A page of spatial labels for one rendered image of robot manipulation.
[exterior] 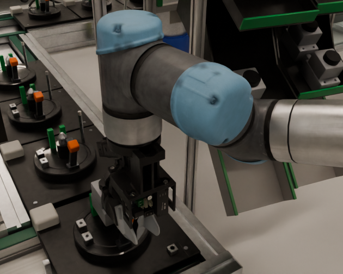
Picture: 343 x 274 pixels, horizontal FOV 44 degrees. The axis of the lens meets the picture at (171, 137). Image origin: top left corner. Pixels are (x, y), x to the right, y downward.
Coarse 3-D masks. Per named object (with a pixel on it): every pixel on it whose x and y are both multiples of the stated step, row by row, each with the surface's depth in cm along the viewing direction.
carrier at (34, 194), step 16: (80, 112) 96; (64, 128) 98; (80, 128) 99; (96, 128) 110; (16, 144) 100; (32, 144) 104; (48, 144) 100; (64, 144) 94; (80, 144) 101; (96, 144) 104; (16, 160) 98; (32, 160) 98; (48, 160) 95; (64, 160) 95; (80, 160) 95; (96, 160) 98; (112, 160) 99; (16, 176) 93; (32, 176) 93; (48, 176) 92; (64, 176) 91; (80, 176) 93; (96, 176) 94; (32, 192) 89; (48, 192) 89; (64, 192) 89; (80, 192) 89; (32, 208) 85
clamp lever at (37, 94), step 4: (36, 92) 104; (40, 92) 104; (36, 96) 103; (40, 96) 104; (36, 100) 104; (40, 100) 104; (36, 104) 106; (40, 104) 106; (36, 108) 107; (40, 108) 107; (36, 112) 109; (40, 112) 109
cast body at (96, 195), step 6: (96, 180) 75; (102, 180) 73; (96, 186) 73; (96, 192) 72; (96, 198) 74; (96, 204) 75; (96, 210) 76; (102, 210) 73; (102, 216) 73; (108, 216) 73; (108, 222) 73
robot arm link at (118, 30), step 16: (112, 16) 47; (128, 16) 47; (144, 16) 47; (96, 32) 47; (112, 32) 45; (128, 32) 44; (144, 32) 45; (160, 32) 47; (112, 48) 45; (128, 48) 45; (144, 48) 45; (112, 64) 46; (128, 64) 45; (112, 80) 47; (128, 80) 45; (112, 96) 49; (128, 96) 47; (112, 112) 50; (128, 112) 49; (144, 112) 50
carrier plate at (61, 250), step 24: (72, 216) 83; (168, 216) 84; (48, 240) 78; (72, 240) 78; (168, 240) 78; (72, 264) 74; (96, 264) 74; (120, 264) 74; (144, 264) 74; (168, 264) 74
